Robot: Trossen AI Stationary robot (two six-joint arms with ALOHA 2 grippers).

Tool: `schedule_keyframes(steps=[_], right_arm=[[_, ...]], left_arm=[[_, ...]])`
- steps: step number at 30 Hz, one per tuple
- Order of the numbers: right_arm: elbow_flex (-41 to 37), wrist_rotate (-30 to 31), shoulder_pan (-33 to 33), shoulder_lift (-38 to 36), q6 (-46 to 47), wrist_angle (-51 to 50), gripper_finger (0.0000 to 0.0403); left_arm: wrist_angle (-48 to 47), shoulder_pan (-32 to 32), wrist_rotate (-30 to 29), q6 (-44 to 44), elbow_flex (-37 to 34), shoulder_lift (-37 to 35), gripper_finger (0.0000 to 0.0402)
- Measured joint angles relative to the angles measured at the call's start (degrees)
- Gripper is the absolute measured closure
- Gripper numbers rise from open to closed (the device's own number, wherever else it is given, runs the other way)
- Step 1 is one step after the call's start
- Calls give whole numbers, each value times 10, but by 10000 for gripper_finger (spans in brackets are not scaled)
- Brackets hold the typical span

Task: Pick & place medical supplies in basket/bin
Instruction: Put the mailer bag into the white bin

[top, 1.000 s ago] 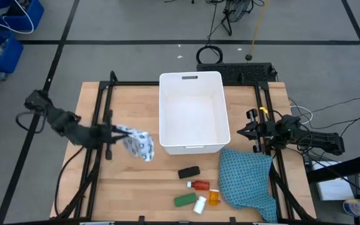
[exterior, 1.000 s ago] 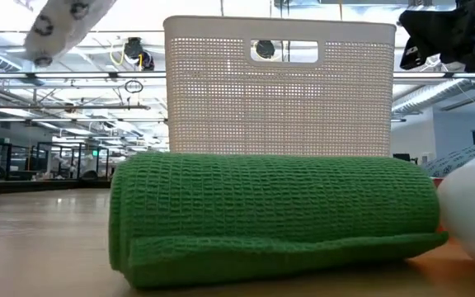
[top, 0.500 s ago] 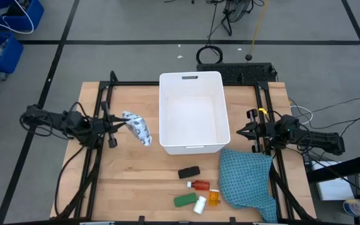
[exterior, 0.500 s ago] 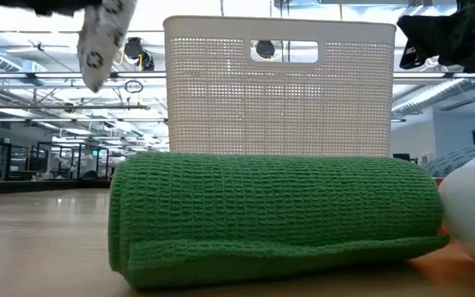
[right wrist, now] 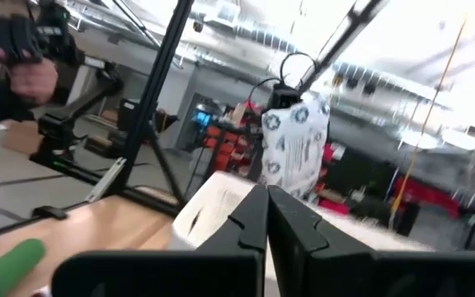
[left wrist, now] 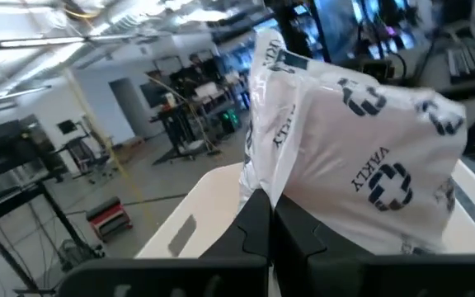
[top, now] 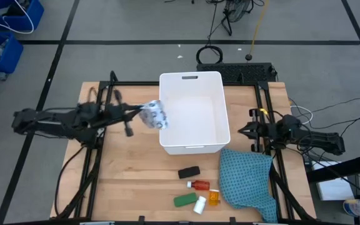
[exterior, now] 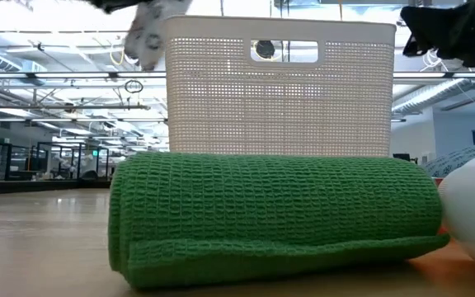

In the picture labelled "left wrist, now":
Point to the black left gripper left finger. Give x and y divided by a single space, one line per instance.
250 231

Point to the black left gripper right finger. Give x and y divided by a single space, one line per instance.
299 237

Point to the white printed plastic bag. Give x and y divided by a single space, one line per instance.
344 144

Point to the white perforated plastic basket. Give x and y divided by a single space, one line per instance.
204 206

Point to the green lit computer case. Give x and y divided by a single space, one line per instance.
231 119

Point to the black standing desk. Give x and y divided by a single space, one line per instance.
175 128

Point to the red black step stool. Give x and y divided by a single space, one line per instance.
109 218

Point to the black computer keyboard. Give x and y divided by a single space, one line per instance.
474 59

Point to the small black wall monitor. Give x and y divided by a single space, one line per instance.
67 126

